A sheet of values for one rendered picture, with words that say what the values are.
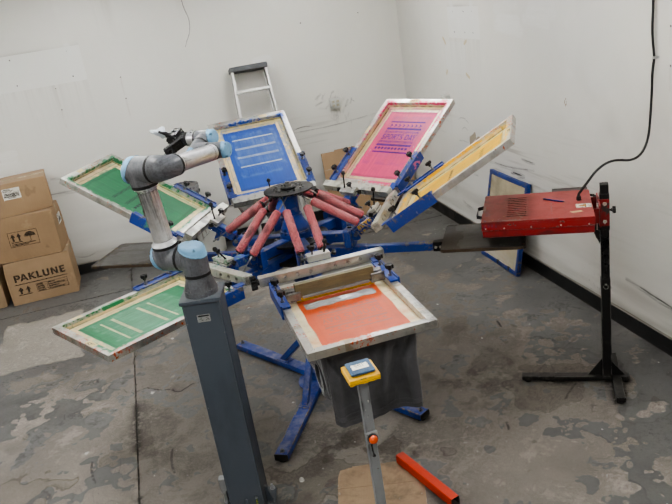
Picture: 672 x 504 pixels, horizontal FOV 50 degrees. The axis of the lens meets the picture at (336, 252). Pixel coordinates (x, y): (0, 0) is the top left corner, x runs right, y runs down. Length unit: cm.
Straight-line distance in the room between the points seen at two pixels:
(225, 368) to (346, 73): 486
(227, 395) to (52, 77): 463
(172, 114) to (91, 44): 97
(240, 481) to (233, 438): 25
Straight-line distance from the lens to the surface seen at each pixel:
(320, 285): 354
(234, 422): 349
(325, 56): 761
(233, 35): 742
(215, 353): 331
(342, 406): 328
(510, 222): 387
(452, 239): 412
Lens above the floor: 240
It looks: 20 degrees down
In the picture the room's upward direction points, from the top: 9 degrees counter-clockwise
